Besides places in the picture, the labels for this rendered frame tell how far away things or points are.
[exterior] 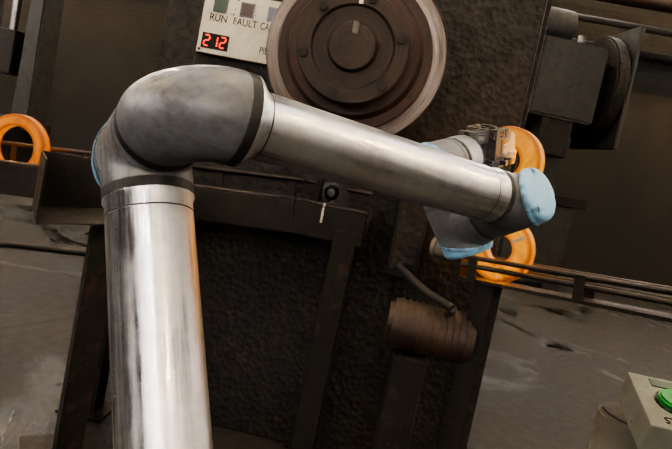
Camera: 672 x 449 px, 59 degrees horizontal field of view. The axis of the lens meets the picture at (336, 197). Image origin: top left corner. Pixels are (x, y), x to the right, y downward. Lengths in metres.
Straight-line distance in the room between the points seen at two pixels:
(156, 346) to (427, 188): 0.41
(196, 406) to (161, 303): 0.12
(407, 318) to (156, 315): 0.83
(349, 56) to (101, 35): 7.42
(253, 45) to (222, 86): 1.09
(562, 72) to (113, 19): 5.74
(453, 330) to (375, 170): 0.74
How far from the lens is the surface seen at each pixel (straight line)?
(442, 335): 1.45
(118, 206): 0.76
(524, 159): 1.35
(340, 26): 1.51
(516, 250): 1.42
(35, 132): 1.87
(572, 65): 5.89
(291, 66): 1.56
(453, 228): 1.05
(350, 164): 0.77
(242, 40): 1.78
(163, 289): 0.72
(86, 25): 8.90
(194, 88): 0.69
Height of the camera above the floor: 0.85
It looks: 4 degrees down
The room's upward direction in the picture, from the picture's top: 11 degrees clockwise
